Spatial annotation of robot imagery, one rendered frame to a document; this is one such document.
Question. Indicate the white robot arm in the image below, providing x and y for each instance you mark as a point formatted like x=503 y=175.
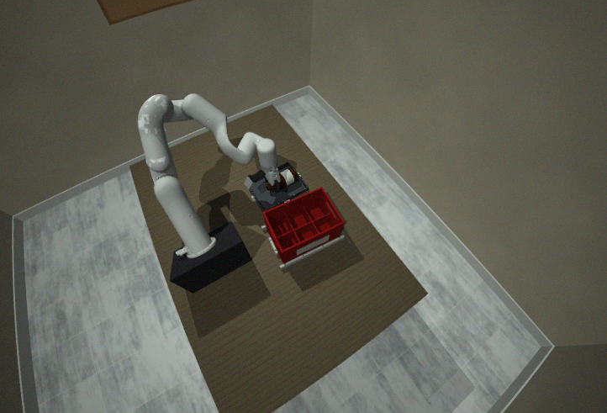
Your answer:
x=168 y=189

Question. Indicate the brown glass bottle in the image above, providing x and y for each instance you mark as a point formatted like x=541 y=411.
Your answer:
x=288 y=177

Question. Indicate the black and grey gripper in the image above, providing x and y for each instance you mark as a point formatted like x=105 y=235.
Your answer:
x=273 y=178

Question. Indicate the red plastic crate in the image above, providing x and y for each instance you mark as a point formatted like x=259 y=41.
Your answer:
x=306 y=220

